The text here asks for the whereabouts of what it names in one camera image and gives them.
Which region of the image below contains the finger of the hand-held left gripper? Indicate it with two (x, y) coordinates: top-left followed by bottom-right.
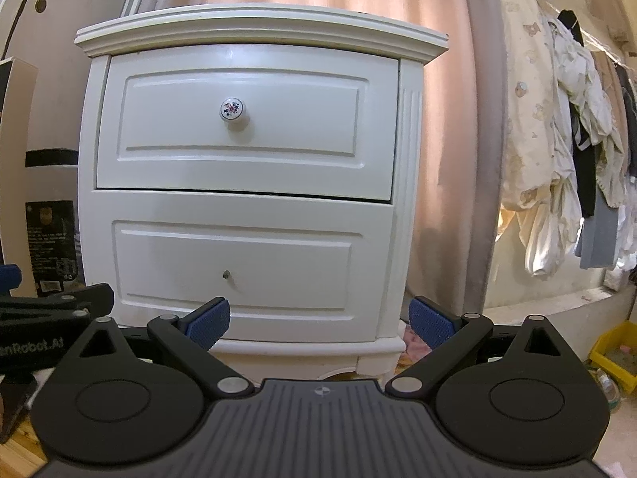
(0, 264), (22, 292)
(0, 282), (116, 330)

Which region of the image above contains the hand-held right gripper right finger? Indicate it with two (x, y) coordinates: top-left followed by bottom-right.
(385, 296), (582, 400)

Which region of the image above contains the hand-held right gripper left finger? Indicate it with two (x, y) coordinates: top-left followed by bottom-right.
(60, 296), (254, 400)

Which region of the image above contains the white drawer with floral knob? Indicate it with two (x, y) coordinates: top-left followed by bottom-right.
(94, 44), (402, 205)

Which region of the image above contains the floral ceramic drawer knob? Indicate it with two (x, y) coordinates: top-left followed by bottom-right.
(220, 96), (248, 131)

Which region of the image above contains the pink cloth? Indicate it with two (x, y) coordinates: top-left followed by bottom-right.
(397, 323), (435, 360)

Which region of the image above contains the beige box with black label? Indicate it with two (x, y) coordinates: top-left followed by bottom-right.
(24, 146), (80, 296)

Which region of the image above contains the white wooden nightstand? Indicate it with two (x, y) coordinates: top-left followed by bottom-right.
(74, 4), (449, 382)

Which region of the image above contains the yellow plastic bin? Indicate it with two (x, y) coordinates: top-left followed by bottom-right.
(588, 321), (637, 395)

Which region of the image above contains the row of hanging clothes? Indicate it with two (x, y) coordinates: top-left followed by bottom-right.
(490, 0), (637, 290)

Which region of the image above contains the white furniture panel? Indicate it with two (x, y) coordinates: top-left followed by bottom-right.
(0, 0), (131, 156)

